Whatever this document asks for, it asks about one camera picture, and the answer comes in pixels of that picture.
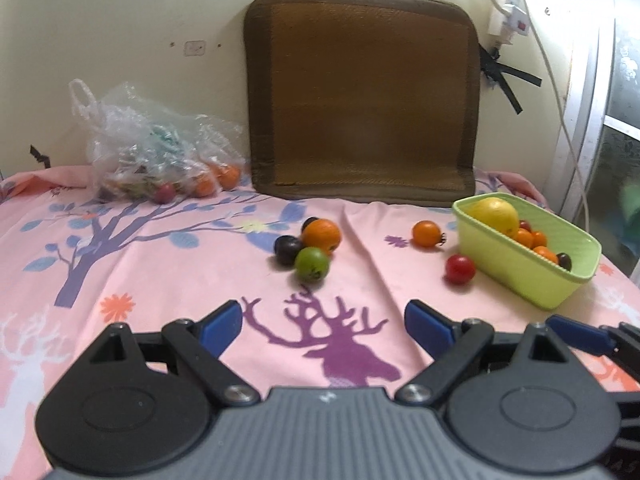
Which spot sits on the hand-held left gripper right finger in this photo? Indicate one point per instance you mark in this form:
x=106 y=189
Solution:
x=427 y=330

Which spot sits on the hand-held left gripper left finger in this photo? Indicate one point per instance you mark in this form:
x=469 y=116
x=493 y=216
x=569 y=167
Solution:
x=220 y=327

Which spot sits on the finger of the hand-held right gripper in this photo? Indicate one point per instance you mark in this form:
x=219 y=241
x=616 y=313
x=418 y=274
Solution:
x=580 y=334

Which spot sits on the green plastic basin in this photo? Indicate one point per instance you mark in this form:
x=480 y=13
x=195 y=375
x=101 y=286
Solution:
x=510 y=275

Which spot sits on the orange tomato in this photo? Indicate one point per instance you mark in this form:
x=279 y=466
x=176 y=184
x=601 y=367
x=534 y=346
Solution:
x=427 y=233

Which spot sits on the green tomato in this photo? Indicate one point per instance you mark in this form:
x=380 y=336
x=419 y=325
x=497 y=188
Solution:
x=312 y=264

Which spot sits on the yellow grapefruit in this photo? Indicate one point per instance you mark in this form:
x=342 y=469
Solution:
x=495 y=215

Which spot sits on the pink printed bedsheet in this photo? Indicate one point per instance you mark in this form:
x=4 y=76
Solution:
x=150 y=280

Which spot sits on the bagged orange tangerine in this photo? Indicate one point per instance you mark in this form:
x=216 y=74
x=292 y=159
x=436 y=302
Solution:
x=230 y=178
x=204 y=188

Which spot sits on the bagged red plum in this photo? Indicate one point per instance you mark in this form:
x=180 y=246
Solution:
x=164 y=193

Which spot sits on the clear plastic bag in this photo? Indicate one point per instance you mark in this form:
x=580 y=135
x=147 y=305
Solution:
x=130 y=145

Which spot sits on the brown woven seat mat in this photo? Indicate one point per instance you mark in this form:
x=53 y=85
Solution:
x=360 y=95

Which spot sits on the small black tape piece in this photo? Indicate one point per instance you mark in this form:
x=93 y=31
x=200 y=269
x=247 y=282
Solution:
x=40 y=157

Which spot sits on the black tape strips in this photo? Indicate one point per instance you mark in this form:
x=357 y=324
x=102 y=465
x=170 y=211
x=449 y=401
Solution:
x=505 y=75

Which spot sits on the white power strip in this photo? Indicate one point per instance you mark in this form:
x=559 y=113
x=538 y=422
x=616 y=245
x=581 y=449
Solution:
x=515 y=5

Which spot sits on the white window frame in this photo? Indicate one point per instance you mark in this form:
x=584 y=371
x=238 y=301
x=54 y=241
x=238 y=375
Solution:
x=592 y=60

